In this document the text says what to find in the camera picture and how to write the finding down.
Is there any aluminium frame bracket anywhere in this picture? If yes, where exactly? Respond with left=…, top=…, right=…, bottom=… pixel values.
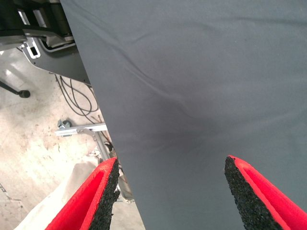
left=54, top=123, right=115, bottom=165

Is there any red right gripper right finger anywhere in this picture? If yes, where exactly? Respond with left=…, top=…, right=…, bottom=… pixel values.
left=224, top=155, right=307, bottom=230

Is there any black rod with foot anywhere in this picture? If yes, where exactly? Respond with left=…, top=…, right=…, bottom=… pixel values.
left=0, top=80, right=31, bottom=99

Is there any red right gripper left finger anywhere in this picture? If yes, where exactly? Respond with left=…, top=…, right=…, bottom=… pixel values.
left=45, top=157, right=121, bottom=230

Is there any dark grey table cloth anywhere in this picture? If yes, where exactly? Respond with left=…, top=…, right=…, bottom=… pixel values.
left=59, top=0, right=307, bottom=230

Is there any black chassis frame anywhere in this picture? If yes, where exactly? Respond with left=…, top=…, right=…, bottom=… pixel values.
left=0, top=0, right=75, bottom=46

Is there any grey robot base panel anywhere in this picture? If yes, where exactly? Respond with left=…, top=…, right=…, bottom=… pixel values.
left=20, top=35, right=92, bottom=85

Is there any white plastic sheet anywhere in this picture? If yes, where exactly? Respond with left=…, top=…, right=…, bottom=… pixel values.
left=13, top=161, right=135, bottom=230

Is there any small metal levelling foot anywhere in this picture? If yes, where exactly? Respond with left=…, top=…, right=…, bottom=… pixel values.
left=57, top=118, right=73, bottom=138

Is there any thin black floor cable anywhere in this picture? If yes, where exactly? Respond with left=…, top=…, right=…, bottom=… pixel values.
left=54, top=74, right=96, bottom=123
left=59, top=76, right=100, bottom=115

